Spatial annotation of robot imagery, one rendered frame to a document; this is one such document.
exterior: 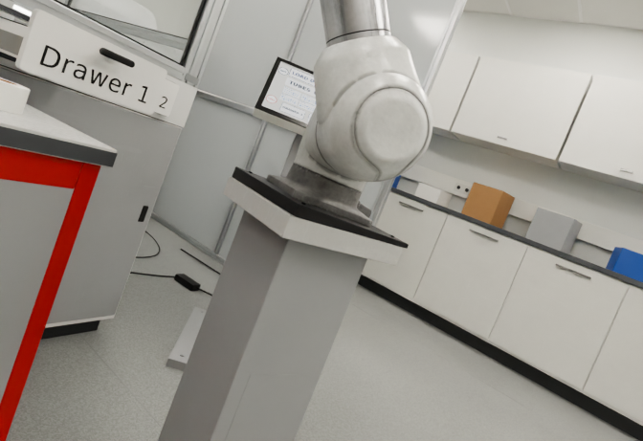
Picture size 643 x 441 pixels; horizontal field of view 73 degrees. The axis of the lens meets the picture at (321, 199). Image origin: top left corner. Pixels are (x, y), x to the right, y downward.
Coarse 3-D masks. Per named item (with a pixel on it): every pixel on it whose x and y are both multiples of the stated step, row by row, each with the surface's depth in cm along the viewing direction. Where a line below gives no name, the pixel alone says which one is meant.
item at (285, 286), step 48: (240, 192) 86; (240, 240) 90; (288, 240) 77; (336, 240) 77; (240, 288) 85; (288, 288) 79; (336, 288) 86; (240, 336) 80; (288, 336) 82; (192, 384) 90; (240, 384) 79; (288, 384) 86; (192, 432) 85; (240, 432) 82; (288, 432) 89
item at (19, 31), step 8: (0, 24) 85; (8, 24) 83; (16, 24) 82; (0, 32) 84; (8, 32) 82; (16, 32) 81; (24, 32) 80; (0, 40) 83; (8, 40) 82; (16, 40) 80; (0, 48) 83; (8, 48) 82; (16, 48) 80; (16, 56) 80
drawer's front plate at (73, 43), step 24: (48, 24) 77; (24, 48) 76; (48, 48) 79; (72, 48) 82; (96, 48) 85; (120, 48) 89; (48, 72) 80; (72, 72) 83; (96, 72) 87; (120, 72) 91; (144, 72) 96; (120, 96) 93; (144, 96) 98
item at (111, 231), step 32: (0, 64) 104; (32, 96) 110; (64, 96) 116; (96, 128) 127; (128, 128) 135; (160, 128) 145; (128, 160) 140; (160, 160) 150; (96, 192) 134; (128, 192) 144; (96, 224) 138; (128, 224) 148; (96, 256) 142; (128, 256) 153; (64, 288) 137; (96, 288) 147; (64, 320) 141; (96, 320) 156
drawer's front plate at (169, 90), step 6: (168, 84) 140; (174, 84) 141; (162, 90) 138; (168, 90) 140; (174, 90) 142; (162, 96) 139; (168, 96) 141; (174, 96) 143; (162, 102) 140; (168, 102) 142; (156, 108) 139; (162, 108) 141; (168, 108) 143; (162, 114) 142; (168, 114) 144
